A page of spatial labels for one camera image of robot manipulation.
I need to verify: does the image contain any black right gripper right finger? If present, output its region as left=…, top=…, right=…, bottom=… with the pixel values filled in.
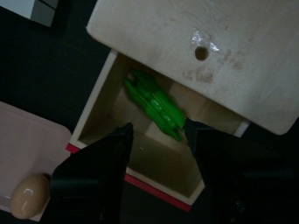
left=183, top=117, right=299, bottom=224

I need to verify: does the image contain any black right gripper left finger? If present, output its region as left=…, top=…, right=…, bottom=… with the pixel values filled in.
left=40, top=122, right=137, bottom=224

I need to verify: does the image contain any wooden drawer with red front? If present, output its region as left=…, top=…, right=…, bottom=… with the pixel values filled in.
left=64, top=49, right=251, bottom=213

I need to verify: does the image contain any beige toy egg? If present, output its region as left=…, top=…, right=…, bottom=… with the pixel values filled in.
left=10, top=173, right=52, bottom=220

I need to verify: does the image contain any pink plastic tray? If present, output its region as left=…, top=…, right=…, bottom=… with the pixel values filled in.
left=0, top=101, right=72, bottom=222

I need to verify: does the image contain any green toy pea pod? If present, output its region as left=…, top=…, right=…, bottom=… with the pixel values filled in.
left=123, top=68, right=187, bottom=143

